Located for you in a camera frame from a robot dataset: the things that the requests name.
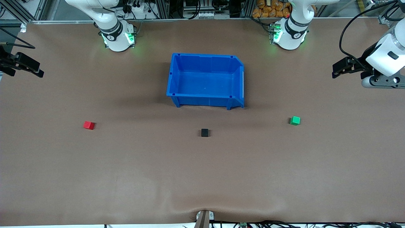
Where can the blue plastic storage bin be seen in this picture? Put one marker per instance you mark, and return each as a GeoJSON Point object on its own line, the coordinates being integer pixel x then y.
{"type": "Point", "coordinates": [205, 80]}

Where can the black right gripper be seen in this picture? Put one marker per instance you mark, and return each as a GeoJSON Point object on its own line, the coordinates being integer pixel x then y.
{"type": "Point", "coordinates": [7, 61]}

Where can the small green cube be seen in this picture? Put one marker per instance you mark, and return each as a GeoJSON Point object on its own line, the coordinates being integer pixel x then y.
{"type": "Point", "coordinates": [295, 120]}

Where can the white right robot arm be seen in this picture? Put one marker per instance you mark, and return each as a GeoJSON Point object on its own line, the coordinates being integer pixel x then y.
{"type": "Point", "coordinates": [115, 34]}

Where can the small red cube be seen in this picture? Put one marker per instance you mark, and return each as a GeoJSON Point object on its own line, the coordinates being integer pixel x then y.
{"type": "Point", "coordinates": [89, 125]}

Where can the white power strip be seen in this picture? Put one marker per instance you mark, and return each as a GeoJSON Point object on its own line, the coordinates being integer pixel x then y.
{"type": "Point", "coordinates": [138, 8]}

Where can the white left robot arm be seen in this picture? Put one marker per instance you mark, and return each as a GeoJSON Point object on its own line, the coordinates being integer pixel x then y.
{"type": "Point", "coordinates": [289, 33]}

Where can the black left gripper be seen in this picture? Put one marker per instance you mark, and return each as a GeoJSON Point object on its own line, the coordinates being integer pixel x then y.
{"type": "Point", "coordinates": [359, 64]}

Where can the small black cube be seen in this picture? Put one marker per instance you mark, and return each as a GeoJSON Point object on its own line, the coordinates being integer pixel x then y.
{"type": "Point", "coordinates": [205, 132]}

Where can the orange snack bags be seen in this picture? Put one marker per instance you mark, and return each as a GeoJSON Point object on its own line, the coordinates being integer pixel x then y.
{"type": "Point", "coordinates": [272, 9]}

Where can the metal table edge bracket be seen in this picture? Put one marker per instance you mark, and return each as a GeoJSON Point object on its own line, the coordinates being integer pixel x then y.
{"type": "Point", "coordinates": [205, 219]}

